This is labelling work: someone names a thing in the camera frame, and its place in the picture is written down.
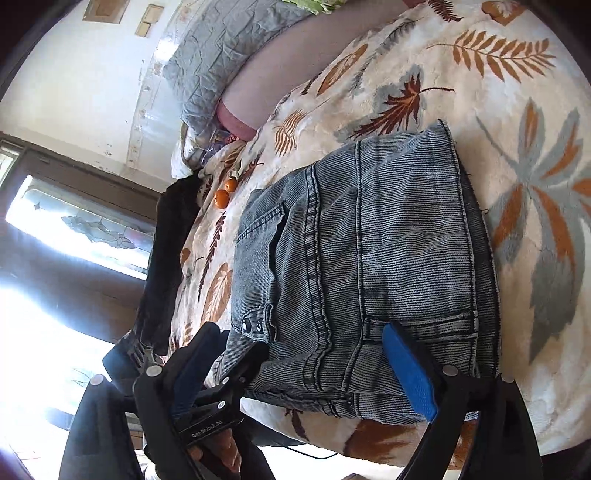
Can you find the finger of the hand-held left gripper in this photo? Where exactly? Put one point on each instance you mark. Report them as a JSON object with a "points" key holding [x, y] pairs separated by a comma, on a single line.
{"points": [[233, 376]]}

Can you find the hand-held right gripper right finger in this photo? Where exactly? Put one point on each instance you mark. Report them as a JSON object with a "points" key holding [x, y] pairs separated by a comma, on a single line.
{"points": [[411, 374]]}

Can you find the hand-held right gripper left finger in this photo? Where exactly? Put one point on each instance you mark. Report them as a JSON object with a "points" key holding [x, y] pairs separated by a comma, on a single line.
{"points": [[187, 383]]}

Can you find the blue denim pants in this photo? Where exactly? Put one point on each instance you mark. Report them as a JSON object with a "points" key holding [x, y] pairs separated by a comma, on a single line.
{"points": [[369, 254]]}

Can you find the person's left hand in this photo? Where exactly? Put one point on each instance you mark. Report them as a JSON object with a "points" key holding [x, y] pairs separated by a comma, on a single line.
{"points": [[221, 454]]}

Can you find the orange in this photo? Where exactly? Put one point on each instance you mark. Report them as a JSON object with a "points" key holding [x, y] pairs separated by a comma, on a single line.
{"points": [[222, 198], [231, 183]]}

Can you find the white cloth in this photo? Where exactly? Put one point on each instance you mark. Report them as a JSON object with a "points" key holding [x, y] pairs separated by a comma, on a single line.
{"points": [[182, 157]]}

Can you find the pink bed sheet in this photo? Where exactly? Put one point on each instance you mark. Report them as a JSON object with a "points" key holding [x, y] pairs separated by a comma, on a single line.
{"points": [[286, 78]]}

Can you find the cream leaf-print blanket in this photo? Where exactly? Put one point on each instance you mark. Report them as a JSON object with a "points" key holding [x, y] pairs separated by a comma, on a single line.
{"points": [[531, 92]]}

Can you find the grey quilted pillow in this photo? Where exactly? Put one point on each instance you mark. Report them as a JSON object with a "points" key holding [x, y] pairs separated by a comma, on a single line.
{"points": [[217, 69]]}

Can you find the green checked cloth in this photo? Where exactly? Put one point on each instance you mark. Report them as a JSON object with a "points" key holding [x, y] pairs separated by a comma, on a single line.
{"points": [[318, 4]]}

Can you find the beige wall switch plate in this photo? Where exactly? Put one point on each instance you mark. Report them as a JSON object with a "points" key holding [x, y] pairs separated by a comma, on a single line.
{"points": [[104, 9], [148, 21]]}

